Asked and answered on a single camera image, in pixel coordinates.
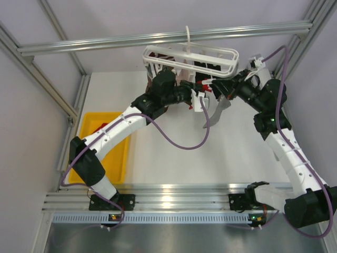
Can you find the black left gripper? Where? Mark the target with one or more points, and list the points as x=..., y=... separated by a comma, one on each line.
x=188, y=85

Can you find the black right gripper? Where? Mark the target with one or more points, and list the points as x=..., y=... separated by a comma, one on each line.
x=225, y=86

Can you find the grey sock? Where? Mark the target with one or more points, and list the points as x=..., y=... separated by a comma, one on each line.
x=223, y=104

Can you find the white plastic clip hanger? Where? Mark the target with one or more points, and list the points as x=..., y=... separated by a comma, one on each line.
x=189, y=56

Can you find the red santa sock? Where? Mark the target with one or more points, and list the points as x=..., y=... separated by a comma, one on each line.
x=101, y=126
x=203, y=86

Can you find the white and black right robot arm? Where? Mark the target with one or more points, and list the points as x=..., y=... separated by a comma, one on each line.
x=312, y=200

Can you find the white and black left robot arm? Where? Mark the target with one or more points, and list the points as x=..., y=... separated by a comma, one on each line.
x=86, y=154

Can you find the pink sock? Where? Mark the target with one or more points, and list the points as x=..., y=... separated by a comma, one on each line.
x=185, y=75

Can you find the yellow plastic tray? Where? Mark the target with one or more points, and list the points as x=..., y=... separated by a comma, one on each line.
x=114, y=162

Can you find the aluminium top crossbar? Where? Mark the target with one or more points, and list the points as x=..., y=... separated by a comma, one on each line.
x=282, y=28

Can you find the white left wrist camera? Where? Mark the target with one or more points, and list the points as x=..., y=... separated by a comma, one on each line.
x=199, y=101

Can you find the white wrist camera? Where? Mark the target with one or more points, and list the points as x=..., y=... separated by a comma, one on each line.
x=256, y=63
x=199, y=101

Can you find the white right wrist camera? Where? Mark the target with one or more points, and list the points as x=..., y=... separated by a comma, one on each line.
x=256, y=63

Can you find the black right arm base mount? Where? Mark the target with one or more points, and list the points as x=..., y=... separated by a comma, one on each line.
x=239, y=202

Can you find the aluminium right frame post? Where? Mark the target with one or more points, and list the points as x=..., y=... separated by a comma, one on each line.
x=311, y=75

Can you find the aluminium frame post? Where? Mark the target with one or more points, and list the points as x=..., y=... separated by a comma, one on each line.
x=10, y=46
x=311, y=75

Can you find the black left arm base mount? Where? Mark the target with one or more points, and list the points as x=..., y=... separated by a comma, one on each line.
x=125, y=201

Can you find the aluminium left frame post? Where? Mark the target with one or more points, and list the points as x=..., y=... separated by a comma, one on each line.
x=10, y=46

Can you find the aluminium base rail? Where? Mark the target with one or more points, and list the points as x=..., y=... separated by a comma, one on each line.
x=152, y=197

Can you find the slotted grey cable duct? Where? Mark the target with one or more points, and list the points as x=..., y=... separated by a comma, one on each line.
x=160, y=218

